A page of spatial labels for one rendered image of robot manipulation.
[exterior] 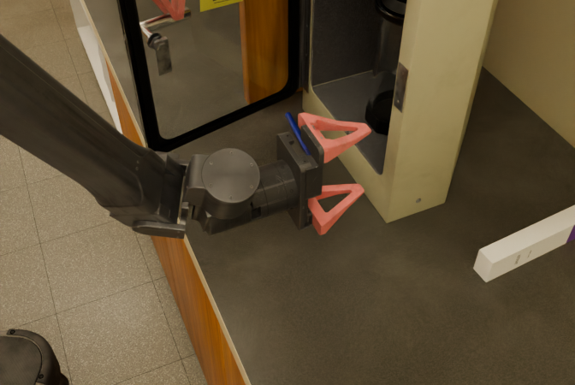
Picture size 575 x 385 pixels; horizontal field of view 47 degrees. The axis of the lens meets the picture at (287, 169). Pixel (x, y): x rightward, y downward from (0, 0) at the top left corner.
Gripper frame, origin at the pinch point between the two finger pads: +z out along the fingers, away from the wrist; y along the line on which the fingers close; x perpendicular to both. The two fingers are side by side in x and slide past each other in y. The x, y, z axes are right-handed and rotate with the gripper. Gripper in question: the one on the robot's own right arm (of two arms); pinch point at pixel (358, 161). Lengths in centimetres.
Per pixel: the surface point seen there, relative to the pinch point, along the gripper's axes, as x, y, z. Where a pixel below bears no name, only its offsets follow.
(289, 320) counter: -1.0, -26.2, -9.4
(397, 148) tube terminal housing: 9.2, -10.0, 12.1
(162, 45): 32.4, 0.4, -14.5
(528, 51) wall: 31, -19, 55
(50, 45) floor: 237, -120, -25
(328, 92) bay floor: 34.6, -18.5, 14.3
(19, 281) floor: 104, -120, -57
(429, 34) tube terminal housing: 9.0, 8.4, 14.0
